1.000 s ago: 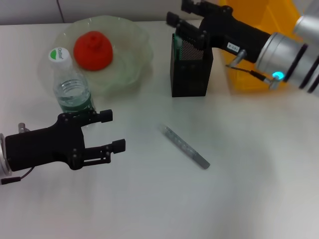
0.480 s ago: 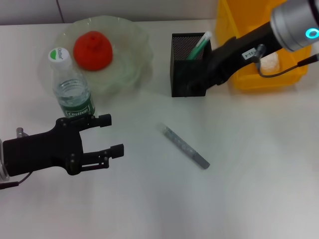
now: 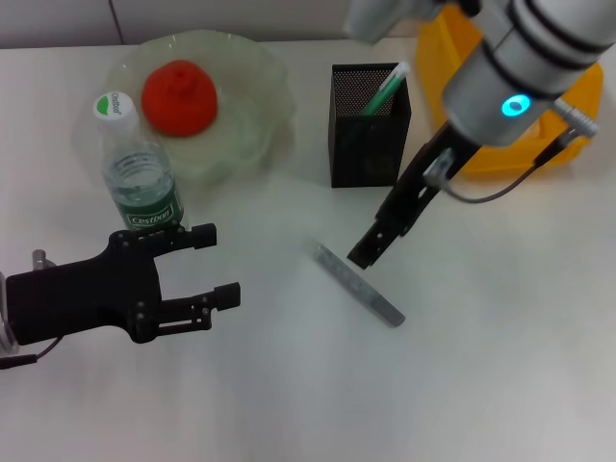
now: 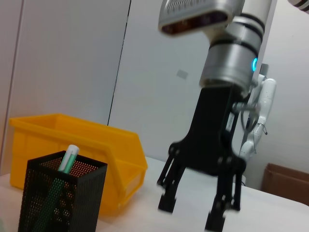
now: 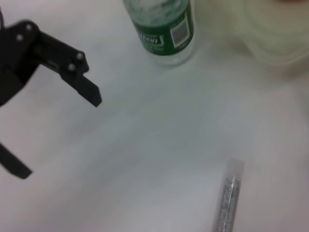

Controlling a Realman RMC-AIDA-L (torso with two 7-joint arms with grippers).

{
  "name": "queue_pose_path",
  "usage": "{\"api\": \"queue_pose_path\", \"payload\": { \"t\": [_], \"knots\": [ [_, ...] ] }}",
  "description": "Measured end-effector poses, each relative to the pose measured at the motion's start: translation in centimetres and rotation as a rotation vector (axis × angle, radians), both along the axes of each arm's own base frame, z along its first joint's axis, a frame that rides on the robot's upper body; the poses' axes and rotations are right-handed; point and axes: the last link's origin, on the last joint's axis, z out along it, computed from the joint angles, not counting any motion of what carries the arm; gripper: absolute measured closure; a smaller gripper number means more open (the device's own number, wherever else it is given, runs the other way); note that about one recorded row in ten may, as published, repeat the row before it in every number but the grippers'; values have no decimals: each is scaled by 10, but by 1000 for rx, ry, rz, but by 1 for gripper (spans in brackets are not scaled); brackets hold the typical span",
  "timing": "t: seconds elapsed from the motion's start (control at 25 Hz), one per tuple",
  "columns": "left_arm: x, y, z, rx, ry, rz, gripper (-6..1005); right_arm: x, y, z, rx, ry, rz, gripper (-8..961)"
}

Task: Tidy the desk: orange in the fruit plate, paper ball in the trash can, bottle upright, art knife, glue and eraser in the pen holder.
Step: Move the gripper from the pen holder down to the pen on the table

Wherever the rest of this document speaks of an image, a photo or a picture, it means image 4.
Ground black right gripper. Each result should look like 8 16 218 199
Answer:
169 84 247 177

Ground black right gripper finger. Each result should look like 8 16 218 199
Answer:
156 154 186 213
204 171 242 232

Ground metal plug on right gripper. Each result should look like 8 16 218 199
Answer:
231 101 262 131

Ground brown cardboard box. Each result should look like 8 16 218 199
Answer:
262 163 309 202

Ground green pen with white cap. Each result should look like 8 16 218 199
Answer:
32 144 80 232

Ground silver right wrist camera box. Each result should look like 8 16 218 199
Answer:
158 0 242 36

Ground yellow plastic bin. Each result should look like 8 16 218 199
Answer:
9 113 148 216

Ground black mesh pen holder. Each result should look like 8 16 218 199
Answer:
18 150 108 232

